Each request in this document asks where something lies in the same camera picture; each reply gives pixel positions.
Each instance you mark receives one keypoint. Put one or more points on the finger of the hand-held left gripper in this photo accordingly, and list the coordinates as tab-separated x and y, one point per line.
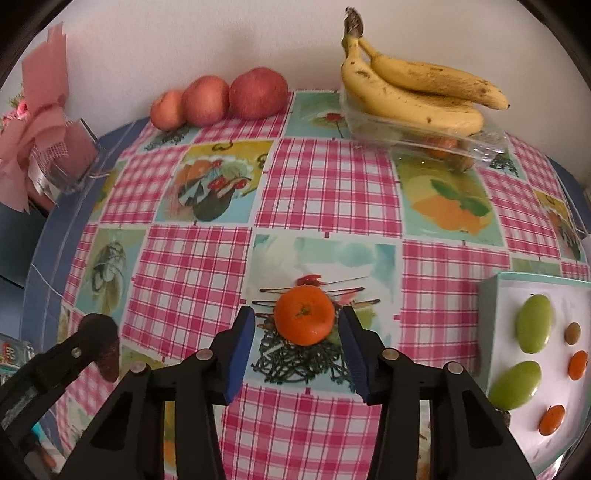
74	353

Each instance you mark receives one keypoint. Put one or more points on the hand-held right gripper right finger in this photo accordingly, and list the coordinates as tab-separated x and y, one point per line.
355	360

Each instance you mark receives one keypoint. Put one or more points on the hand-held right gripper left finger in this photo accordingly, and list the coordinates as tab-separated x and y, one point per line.
240	355

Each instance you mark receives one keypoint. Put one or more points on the orange mandarin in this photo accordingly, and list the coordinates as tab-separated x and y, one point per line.
551	420
445	143
304	318
578	364

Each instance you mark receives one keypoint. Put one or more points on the green jujube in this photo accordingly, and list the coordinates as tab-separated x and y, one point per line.
515	385
534	325

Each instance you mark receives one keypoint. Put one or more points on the white tray with teal rim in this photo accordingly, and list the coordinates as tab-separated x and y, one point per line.
558	295

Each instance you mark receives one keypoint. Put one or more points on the tan walnut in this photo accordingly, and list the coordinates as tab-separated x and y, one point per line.
464	162
573	333

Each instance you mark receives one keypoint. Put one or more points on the colourful packet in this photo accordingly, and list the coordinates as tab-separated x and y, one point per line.
11	353

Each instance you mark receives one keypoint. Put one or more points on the pink checked printed tablecloth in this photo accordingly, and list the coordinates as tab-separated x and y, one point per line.
323	184

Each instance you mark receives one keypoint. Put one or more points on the clear plastic box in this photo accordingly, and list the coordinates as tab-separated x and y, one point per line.
78	147

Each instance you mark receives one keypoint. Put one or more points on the clear plastic clamshell container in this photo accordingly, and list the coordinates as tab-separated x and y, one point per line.
489	145

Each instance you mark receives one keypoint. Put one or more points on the small red apple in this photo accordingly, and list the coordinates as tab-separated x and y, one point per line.
167	110

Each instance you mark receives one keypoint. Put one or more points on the medium red apple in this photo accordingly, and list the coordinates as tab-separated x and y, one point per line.
205	101

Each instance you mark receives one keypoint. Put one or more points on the yellow banana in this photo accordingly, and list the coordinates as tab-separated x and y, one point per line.
438	78
406	104

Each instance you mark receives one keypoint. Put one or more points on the large red apple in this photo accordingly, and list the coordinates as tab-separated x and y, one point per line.
258	94

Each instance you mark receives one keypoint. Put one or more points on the pink paper bouquet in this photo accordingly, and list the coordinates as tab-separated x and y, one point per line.
44	74

